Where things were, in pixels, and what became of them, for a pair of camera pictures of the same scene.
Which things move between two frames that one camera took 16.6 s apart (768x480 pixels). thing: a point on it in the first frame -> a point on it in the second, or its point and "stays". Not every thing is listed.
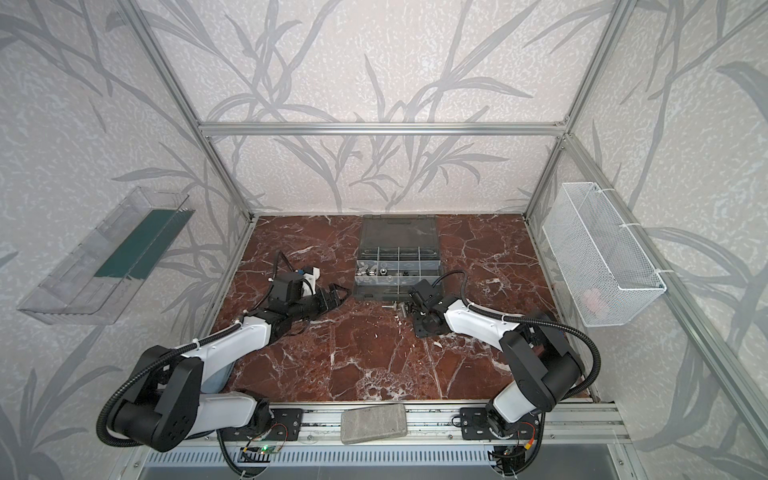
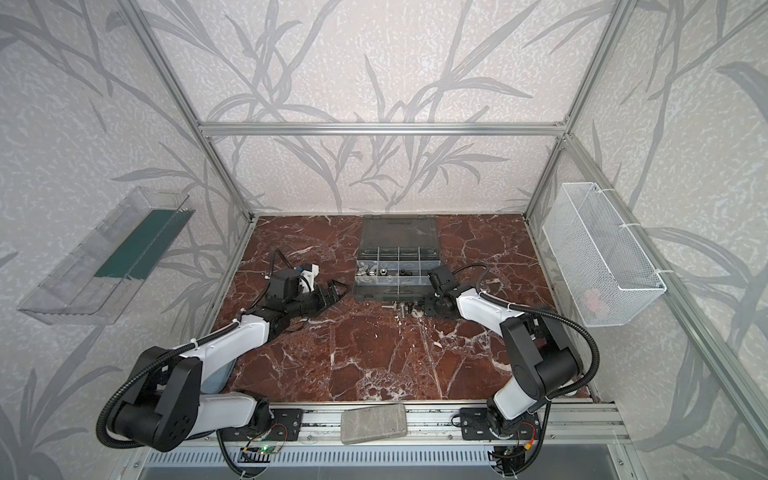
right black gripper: [421, 305] -> [433, 303]
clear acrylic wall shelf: [94, 281] stays
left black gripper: [320, 301] stays
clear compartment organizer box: [395, 253] stays
